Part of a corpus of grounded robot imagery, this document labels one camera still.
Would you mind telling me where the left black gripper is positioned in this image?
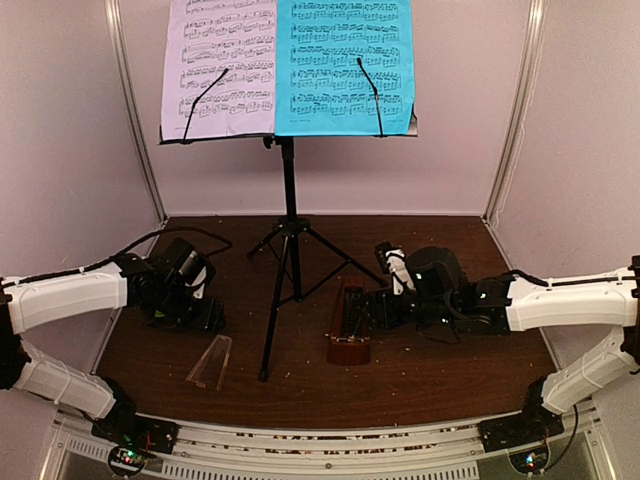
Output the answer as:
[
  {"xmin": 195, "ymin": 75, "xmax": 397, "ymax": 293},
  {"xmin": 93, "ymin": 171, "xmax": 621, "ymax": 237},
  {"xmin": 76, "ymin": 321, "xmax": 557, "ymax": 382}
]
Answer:
[{"xmin": 156, "ymin": 283, "xmax": 225, "ymax": 334}]

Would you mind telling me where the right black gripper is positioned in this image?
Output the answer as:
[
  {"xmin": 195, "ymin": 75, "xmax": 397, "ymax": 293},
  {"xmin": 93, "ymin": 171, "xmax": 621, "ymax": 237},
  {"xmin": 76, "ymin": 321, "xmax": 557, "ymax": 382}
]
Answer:
[{"xmin": 353, "ymin": 286, "xmax": 457, "ymax": 331}]

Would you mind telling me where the wooden metronome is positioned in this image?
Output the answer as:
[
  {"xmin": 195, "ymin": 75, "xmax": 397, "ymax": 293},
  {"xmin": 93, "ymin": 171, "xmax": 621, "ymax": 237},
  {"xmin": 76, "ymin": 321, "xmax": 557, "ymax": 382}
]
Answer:
[{"xmin": 327, "ymin": 276, "xmax": 371, "ymax": 366}]

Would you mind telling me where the clear plastic metronome cover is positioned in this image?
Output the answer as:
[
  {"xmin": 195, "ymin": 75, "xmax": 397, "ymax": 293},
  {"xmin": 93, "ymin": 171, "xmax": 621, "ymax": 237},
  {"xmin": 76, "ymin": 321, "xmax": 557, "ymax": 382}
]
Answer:
[{"xmin": 186, "ymin": 335, "xmax": 233, "ymax": 391}]

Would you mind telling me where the black perforated music stand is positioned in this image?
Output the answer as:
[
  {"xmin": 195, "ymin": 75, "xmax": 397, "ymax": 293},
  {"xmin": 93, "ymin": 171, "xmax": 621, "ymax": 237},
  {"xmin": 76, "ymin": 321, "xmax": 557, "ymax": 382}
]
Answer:
[{"xmin": 158, "ymin": 0, "xmax": 419, "ymax": 384}]

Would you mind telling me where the cyan paper sheet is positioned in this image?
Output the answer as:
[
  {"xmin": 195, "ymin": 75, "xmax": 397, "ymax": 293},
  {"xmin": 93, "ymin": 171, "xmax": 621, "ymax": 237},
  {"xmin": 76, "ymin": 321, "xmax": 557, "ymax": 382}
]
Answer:
[{"xmin": 275, "ymin": 1, "xmax": 416, "ymax": 137}]

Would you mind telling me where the lilac sheet music paper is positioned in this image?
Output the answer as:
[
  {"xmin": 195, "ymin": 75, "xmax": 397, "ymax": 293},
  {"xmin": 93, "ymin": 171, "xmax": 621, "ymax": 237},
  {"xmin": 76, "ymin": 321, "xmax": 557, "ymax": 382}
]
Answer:
[{"xmin": 160, "ymin": 0, "xmax": 277, "ymax": 143}]

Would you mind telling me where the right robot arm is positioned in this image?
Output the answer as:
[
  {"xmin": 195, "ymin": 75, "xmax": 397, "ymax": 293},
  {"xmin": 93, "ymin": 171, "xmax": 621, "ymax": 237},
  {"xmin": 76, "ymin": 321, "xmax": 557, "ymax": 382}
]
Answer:
[{"xmin": 357, "ymin": 242, "xmax": 639, "ymax": 442}]

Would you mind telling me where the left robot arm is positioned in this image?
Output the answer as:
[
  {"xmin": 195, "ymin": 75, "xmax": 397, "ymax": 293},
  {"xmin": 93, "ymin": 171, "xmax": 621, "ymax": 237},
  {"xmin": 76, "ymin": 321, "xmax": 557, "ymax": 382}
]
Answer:
[{"xmin": 1, "ymin": 229, "xmax": 225, "ymax": 444}]

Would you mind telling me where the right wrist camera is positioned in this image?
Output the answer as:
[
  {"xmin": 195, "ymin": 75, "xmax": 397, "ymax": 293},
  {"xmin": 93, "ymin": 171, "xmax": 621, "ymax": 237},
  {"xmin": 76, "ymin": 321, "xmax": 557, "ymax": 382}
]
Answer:
[{"xmin": 374, "ymin": 242, "xmax": 414, "ymax": 295}]

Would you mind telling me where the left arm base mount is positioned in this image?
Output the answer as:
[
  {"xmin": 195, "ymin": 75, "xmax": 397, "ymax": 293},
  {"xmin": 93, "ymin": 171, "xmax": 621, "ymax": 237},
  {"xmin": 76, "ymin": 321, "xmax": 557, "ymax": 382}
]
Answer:
[{"xmin": 84, "ymin": 414, "xmax": 179, "ymax": 479}]

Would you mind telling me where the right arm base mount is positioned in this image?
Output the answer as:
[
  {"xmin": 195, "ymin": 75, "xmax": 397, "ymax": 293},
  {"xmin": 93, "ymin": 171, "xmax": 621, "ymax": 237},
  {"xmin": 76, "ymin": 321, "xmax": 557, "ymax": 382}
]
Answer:
[{"xmin": 478, "ymin": 413, "xmax": 564, "ymax": 476}]

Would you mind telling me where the aluminium front rail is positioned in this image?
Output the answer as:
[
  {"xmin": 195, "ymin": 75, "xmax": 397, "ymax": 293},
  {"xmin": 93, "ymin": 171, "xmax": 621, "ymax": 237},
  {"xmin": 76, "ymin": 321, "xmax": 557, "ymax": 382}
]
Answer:
[{"xmin": 36, "ymin": 400, "xmax": 621, "ymax": 479}]

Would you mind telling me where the left aluminium frame post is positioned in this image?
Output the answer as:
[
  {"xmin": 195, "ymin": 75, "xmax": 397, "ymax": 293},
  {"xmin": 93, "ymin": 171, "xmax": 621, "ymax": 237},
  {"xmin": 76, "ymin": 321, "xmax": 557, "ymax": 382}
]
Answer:
[{"xmin": 104, "ymin": 0, "xmax": 168, "ymax": 223}]

